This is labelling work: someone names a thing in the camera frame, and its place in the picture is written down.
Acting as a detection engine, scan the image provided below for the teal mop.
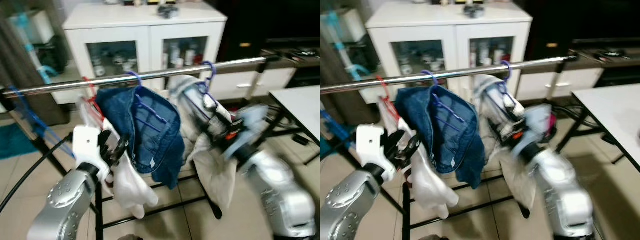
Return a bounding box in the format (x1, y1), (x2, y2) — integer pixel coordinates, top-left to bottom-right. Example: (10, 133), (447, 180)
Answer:
(9, 11), (60, 85)
(320, 11), (371, 83)

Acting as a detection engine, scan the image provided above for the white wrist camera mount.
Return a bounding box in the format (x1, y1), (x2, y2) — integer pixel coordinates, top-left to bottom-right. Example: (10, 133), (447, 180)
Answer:
(72, 125), (112, 183)
(225, 104), (273, 161)
(515, 105), (557, 161)
(356, 124), (401, 183)

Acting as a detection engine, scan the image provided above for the blue denim garment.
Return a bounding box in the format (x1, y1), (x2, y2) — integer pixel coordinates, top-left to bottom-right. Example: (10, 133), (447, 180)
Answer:
(395, 84), (487, 190)
(95, 85), (186, 191)

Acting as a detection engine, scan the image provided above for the beige white garment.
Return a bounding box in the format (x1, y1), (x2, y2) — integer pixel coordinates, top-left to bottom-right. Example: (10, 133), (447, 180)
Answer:
(472, 74), (538, 211)
(167, 75), (241, 210)

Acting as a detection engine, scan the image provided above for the red hanger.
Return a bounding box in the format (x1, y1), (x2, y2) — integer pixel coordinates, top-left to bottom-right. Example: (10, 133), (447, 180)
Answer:
(81, 76), (106, 123)
(375, 75), (401, 121)

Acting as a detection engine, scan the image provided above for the teal floor mat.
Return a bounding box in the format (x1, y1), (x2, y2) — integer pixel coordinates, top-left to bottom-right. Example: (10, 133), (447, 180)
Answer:
(0, 122), (40, 161)

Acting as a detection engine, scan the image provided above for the clothes rack with silver rail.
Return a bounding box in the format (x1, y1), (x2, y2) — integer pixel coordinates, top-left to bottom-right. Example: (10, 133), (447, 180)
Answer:
(320, 54), (581, 240)
(0, 55), (283, 240)

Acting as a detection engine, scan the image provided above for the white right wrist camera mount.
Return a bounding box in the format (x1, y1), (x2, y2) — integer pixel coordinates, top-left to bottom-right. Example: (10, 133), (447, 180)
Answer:
(515, 105), (557, 161)
(225, 104), (273, 161)

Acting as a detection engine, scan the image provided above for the white glass-door cabinet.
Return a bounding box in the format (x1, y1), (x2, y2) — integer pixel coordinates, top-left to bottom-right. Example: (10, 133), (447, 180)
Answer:
(365, 1), (533, 103)
(62, 1), (228, 106)

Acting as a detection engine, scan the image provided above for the dark object on cabinet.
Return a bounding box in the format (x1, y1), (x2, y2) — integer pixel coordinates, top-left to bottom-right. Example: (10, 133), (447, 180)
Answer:
(462, 4), (487, 20)
(156, 4), (181, 20)

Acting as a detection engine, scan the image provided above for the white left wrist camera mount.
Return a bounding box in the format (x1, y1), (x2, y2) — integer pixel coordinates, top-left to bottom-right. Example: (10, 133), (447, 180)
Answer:
(72, 125), (112, 183)
(356, 124), (401, 183)

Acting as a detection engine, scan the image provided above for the dark wooden side table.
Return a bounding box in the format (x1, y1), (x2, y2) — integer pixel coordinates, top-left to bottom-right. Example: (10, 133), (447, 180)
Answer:
(570, 36), (640, 68)
(260, 36), (321, 68)

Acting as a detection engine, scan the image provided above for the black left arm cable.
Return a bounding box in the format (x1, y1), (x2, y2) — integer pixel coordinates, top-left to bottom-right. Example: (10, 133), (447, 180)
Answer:
(0, 132), (75, 215)

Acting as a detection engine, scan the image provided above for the low white drawer unit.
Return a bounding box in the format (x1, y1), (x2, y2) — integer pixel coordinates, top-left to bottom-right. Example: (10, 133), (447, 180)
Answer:
(207, 66), (298, 102)
(515, 66), (605, 101)

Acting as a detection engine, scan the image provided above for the purple plastic hanger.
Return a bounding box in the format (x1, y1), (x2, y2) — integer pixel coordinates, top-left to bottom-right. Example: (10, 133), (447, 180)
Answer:
(125, 70), (170, 135)
(495, 59), (517, 101)
(196, 60), (219, 108)
(421, 69), (468, 133)

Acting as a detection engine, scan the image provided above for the blue plastic hanger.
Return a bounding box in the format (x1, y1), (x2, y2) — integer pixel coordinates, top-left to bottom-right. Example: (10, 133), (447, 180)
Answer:
(320, 107), (358, 153)
(6, 84), (76, 161)

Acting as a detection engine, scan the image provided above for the large white table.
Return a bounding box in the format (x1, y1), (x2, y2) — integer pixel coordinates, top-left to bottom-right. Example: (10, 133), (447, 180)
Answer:
(555, 82), (640, 173)
(270, 86), (321, 166)

